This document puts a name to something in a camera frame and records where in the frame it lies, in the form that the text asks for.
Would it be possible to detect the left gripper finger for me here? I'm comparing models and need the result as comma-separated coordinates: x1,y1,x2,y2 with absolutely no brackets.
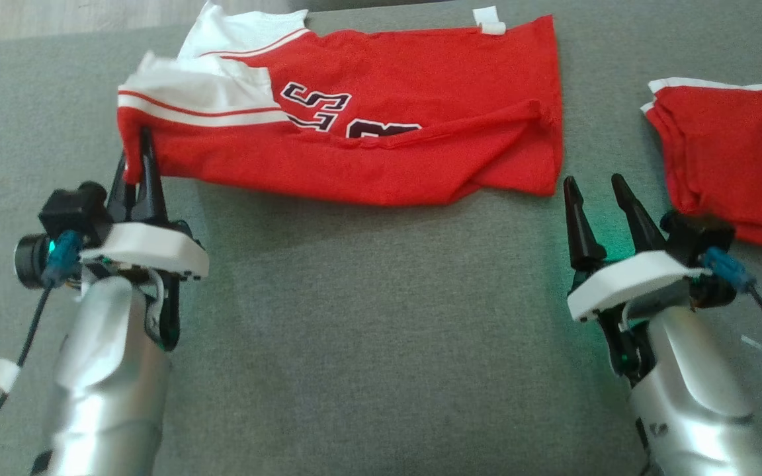
108,151,138,222
131,127,170,223

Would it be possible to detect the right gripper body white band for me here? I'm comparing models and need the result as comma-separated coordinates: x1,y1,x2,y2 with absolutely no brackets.
568,251,709,387

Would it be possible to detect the right black cable blue plug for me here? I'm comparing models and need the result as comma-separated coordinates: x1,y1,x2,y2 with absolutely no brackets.
702,248,762,425

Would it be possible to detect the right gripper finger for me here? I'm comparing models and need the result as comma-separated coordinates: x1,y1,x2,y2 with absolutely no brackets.
563,176,608,272
611,173,667,253

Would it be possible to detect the red shorts white side stripe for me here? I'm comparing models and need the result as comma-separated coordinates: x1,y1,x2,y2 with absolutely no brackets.
641,77,762,251

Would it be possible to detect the left black cable blue plug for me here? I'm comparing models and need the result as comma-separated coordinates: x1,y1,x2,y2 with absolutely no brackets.
0,230,84,476

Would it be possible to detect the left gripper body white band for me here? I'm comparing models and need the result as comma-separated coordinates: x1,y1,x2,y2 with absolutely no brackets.
80,223,210,351

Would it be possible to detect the red basketball jersey white trim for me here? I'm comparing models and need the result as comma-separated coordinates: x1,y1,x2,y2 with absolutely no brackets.
116,2,564,207

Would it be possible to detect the black cable blue plug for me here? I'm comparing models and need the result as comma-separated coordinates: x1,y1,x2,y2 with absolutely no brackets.
702,248,762,425
0,230,84,476

